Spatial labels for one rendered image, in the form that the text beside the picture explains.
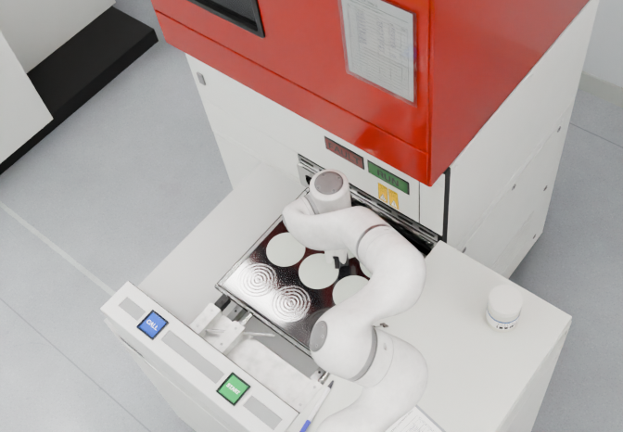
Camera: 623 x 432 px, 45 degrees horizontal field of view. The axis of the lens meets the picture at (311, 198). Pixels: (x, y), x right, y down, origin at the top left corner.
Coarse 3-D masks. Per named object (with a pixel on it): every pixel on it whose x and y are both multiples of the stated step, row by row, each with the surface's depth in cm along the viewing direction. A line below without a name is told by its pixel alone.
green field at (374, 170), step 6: (372, 168) 178; (378, 168) 176; (378, 174) 179; (384, 174) 177; (390, 174) 175; (384, 180) 179; (390, 180) 177; (396, 180) 175; (396, 186) 177; (402, 186) 175
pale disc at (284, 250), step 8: (272, 240) 194; (280, 240) 194; (288, 240) 194; (296, 240) 194; (272, 248) 193; (280, 248) 193; (288, 248) 192; (296, 248) 192; (304, 248) 192; (272, 256) 192; (280, 256) 191; (288, 256) 191; (296, 256) 191; (280, 264) 190; (288, 264) 190
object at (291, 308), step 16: (256, 256) 192; (304, 256) 191; (240, 272) 190; (256, 272) 190; (272, 272) 189; (288, 272) 189; (352, 272) 186; (240, 288) 188; (256, 288) 187; (272, 288) 186; (288, 288) 186; (304, 288) 185; (256, 304) 184; (272, 304) 184; (288, 304) 184; (304, 304) 183; (320, 304) 182; (272, 320) 182; (288, 320) 181; (304, 320) 180; (304, 336) 178
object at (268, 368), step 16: (224, 320) 185; (208, 336) 183; (240, 352) 180; (256, 352) 179; (272, 352) 179; (256, 368) 177; (272, 368) 177; (288, 368) 176; (272, 384) 174; (288, 384) 174; (304, 384) 174; (288, 400) 172
